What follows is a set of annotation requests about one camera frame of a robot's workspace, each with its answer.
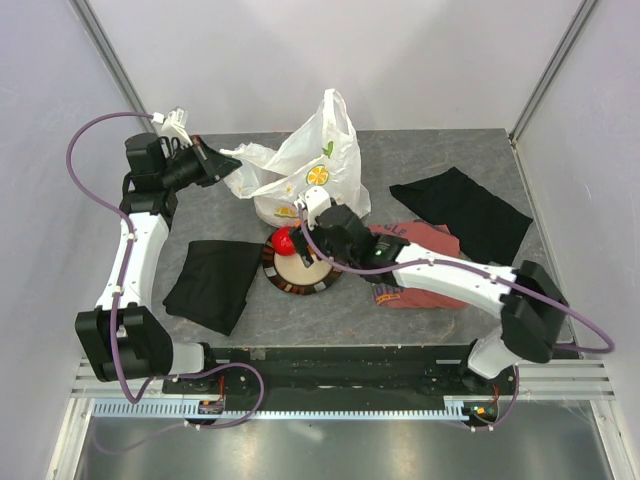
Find white slotted cable duct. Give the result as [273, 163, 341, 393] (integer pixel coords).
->
[91, 396, 471, 422]

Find black folded cloth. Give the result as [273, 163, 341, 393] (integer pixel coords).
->
[163, 240, 263, 336]
[389, 167, 533, 266]

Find black folded cloth left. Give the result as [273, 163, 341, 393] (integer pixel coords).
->
[163, 240, 263, 336]

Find round brown patterned plate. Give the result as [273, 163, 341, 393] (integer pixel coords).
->
[262, 233, 342, 296]

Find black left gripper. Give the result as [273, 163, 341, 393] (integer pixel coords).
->
[160, 135, 241, 192]

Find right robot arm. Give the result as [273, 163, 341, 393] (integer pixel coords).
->
[291, 200, 568, 394]

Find black folded cloth right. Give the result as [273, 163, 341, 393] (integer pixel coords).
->
[389, 167, 533, 266]

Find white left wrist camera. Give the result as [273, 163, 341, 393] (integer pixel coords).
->
[151, 107, 193, 147]

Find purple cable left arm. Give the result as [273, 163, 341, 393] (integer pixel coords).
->
[67, 110, 266, 455]

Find aluminium frame post right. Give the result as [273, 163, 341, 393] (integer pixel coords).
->
[508, 0, 600, 148]

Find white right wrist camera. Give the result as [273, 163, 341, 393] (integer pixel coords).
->
[294, 186, 332, 230]

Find red apple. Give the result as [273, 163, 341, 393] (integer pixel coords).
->
[271, 227, 297, 257]

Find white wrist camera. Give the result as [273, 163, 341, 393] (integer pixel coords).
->
[294, 186, 332, 230]
[151, 107, 193, 147]

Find red printed t-shirt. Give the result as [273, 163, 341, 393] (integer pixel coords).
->
[370, 220, 467, 310]

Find white plastic bag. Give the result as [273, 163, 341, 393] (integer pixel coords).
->
[221, 89, 371, 227]

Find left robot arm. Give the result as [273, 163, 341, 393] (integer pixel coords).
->
[75, 133, 242, 393]

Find aluminium frame post left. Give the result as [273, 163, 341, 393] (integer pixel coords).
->
[68, 0, 146, 112]

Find aluminium frame post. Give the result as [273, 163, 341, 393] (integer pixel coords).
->
[508, 0, 600, 148]
[68, 0, 146, 112]

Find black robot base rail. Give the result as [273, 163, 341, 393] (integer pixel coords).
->
[162, 342, 519, 404]

